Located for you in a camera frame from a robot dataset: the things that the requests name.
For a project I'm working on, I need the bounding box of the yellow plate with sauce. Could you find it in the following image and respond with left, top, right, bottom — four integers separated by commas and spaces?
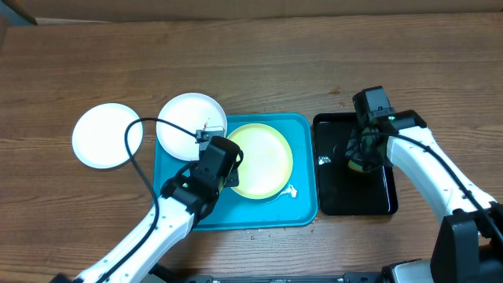
228, 123, 293, 200

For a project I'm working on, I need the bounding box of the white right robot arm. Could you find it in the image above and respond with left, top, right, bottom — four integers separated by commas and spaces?
346, 109, 502, 282

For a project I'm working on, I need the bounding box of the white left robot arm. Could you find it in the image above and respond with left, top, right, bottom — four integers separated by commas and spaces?
51, 157, 240, 283

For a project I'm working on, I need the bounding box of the green yellow sponge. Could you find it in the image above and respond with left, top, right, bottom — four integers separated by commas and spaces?
348, 159, 366, 173

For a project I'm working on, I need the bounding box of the white plate with blue speck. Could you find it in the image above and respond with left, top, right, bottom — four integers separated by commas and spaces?
72, 103, 143, 169

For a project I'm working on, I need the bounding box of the teal plastic tray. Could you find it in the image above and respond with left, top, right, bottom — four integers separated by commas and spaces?
152, 112, 319, 232

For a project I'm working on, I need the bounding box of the black plastic tray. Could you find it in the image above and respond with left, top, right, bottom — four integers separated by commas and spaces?
313, 112, 398, 216

